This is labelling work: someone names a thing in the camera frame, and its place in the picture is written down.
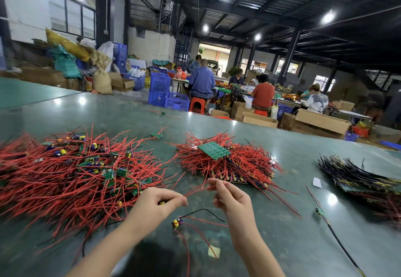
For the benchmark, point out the stack of blue crates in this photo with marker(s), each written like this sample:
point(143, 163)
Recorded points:
point(120, 51)

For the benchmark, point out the large open cardboard box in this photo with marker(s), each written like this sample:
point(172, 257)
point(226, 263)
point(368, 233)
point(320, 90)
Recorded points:
point(322, 123)

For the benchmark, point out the person's left thumb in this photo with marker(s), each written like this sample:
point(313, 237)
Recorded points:
point(176, 205)

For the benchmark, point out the green plastic bag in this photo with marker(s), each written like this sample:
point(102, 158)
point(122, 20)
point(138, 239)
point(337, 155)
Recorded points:
point(65, 63)

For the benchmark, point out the large wall window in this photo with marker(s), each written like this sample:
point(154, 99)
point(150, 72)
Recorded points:
point(73, 15)

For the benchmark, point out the round ceiling light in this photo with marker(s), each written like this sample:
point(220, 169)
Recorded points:
point(328, 17)
point(205, 28)
point(257, 37)

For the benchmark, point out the white paper scrap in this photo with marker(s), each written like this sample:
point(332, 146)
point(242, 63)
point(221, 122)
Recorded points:
point(317, 182)

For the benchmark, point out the green circuit board panel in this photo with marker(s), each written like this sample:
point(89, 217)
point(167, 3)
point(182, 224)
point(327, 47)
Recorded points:
point(214, 150)

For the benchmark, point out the person's left forearm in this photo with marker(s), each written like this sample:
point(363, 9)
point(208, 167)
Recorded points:
point(106, 251)

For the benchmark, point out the white plastic bag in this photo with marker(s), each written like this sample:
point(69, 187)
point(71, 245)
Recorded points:
point(106, 49)

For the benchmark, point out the closed cardboard box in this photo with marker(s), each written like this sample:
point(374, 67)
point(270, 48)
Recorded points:
point(385, 134)
point(42, 77)

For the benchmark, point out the dark steel column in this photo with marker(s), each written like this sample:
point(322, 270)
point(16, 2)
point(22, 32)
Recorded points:
point(105, 10)
point(288, 56)

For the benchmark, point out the person's right thumb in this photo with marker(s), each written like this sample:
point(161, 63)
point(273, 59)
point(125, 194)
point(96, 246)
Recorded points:
point(219, 201)

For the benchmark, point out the blue plastic crate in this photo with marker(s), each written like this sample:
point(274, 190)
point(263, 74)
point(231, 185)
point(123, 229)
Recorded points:
point(177, 102)
point(156, 99)
point(159, 82)
point(284, 110)

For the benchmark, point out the person's right forearm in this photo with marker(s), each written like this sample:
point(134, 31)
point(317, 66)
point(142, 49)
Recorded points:
point(255, 255)

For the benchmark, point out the red plastic stool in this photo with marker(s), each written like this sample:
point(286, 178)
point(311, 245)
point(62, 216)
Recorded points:
point(197, 103)
point(261, 113)

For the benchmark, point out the red plastic bin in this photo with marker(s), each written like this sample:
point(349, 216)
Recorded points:
point(361, 131)

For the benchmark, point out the brown paper sack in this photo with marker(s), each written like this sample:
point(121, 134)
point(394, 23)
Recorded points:
point(102, 81)

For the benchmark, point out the person's left hand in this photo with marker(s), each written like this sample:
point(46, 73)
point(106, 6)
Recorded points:
point(150, 206)

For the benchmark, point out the blue crate with white items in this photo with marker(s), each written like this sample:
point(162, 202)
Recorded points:
point(136, 82)

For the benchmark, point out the person's right hand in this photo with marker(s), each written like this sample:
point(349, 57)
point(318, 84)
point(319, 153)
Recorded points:
point(239, 209)

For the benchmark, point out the yellow plastic bag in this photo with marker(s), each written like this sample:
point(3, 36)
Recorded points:
point(67, 44)

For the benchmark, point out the pale yellow paper scrap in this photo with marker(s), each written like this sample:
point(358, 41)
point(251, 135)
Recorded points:
point(214, 251)

